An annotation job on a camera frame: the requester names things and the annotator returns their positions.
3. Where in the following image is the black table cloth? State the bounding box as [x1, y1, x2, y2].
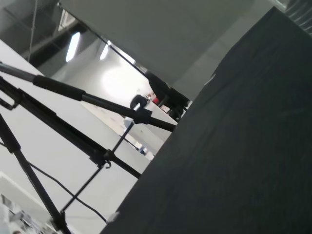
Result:
[99, 6, 312, 234]

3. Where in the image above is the black cable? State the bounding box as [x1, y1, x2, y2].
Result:
[24, 160, 110, 225]

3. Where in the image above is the black tripod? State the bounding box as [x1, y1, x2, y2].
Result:
[0, 62, 178, 234]

